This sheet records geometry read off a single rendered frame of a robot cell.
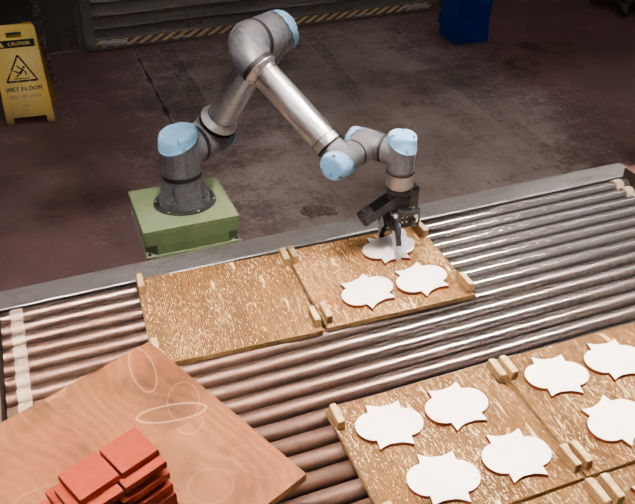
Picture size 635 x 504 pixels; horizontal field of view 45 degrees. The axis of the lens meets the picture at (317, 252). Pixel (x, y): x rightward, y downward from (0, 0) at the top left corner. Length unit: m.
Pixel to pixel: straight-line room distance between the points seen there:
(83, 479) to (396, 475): 0.62
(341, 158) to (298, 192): 2.40
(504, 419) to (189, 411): 0.66
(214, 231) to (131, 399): 0.80
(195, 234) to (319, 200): 2.01
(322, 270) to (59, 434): 0.85
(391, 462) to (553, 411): 0.38
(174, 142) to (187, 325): 0.58
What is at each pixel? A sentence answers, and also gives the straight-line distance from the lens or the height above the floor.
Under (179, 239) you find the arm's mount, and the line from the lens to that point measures 2.25.
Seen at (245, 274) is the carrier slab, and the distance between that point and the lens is 2.06.
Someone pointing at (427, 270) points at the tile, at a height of 0.95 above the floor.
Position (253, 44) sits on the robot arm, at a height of 1.49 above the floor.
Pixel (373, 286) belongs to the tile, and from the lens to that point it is 2.00.
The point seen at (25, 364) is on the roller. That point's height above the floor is 0.92.
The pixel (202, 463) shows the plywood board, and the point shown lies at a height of 1.04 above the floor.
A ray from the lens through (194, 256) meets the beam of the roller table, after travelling 2.18.
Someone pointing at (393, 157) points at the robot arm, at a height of 1.24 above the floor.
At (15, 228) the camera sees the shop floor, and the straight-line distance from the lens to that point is 4.25.
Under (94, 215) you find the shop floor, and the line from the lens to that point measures 4.23.
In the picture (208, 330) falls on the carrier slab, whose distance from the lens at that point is 1.89.
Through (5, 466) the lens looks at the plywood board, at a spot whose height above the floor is 1.04.
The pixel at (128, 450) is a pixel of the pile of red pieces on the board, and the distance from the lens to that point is 1.29.
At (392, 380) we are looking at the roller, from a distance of 1.78.
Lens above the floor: 2.15
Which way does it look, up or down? 35 degrees down
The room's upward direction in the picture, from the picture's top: straight up
